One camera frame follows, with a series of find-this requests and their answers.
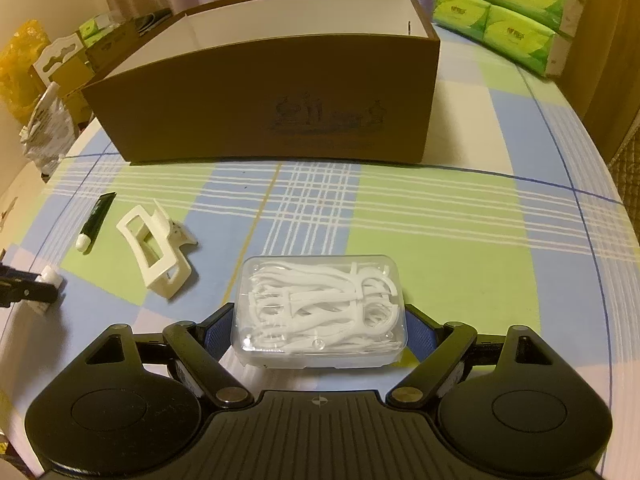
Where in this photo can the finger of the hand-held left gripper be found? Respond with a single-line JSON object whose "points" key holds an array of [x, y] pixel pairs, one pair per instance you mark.
{"points": [[20, 276], [25, 296]]}

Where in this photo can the stack of green tissue packs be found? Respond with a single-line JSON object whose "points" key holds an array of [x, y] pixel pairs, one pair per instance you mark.
{"points": [[515, 30]]}

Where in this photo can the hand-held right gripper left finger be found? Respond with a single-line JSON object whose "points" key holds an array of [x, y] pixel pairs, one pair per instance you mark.
{"points": [[222, 325]]}

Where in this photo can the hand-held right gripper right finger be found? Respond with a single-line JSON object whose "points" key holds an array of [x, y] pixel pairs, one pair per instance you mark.
{"points": [[419, 327]]}

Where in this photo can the plaid tablecloth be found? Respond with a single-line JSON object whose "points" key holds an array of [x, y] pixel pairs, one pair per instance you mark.
{"points": [[450, 220]]}

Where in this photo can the brown cardboard box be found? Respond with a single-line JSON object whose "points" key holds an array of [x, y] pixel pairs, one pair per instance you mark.
{"points": [[200, 110]]}

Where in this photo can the clear box of floss picks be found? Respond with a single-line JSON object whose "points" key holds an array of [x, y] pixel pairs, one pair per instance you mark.
{"points": [[320, 310]]}

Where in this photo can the yellow plastic bag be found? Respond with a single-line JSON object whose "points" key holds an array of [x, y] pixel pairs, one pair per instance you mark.
{"points": [[20, 60]]}

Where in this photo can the plain brown carton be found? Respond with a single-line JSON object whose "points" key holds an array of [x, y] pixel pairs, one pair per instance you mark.
{"points": [[112, 45]]}

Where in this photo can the small white bottle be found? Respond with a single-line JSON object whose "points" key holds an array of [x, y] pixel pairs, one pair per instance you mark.
{"points": [[50, 276]]}

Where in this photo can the dark paper shopping bag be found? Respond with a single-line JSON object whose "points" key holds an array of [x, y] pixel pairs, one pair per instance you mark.
{"points": [[152, 20]]}

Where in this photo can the white hair claw clip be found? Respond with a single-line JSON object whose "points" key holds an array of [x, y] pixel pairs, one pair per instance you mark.
{"points": [[165, 225]]}

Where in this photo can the crumpled white plastic bag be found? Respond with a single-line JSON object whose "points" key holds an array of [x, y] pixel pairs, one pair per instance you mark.
{"points": [[47, 120]]}

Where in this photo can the dark green tube white cap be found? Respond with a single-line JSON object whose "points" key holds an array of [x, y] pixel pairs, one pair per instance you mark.
{"points": [[97, 217]]}

